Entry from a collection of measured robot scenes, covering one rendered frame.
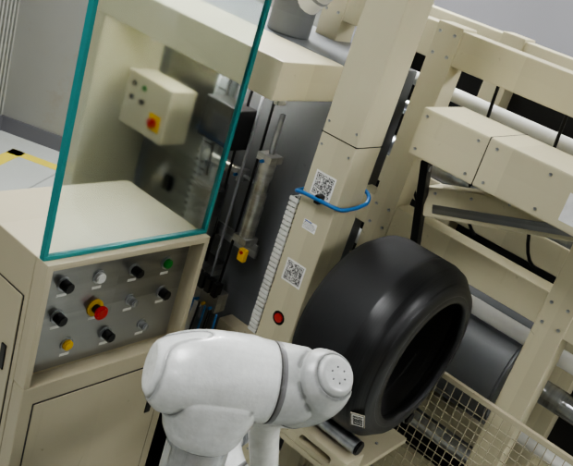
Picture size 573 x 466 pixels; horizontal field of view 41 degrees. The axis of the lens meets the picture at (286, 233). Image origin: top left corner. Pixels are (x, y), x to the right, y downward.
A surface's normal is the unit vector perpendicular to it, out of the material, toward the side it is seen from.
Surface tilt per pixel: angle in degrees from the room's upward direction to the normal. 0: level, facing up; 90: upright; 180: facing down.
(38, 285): 90
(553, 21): 90
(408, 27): 90
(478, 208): 90
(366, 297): 49
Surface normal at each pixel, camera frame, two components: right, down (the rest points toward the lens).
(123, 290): 0.72, 0.46
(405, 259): 0.13, -0.82
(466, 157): -0.63, 0.12
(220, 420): 0.23, 0.39
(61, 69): -0.21, 0.33
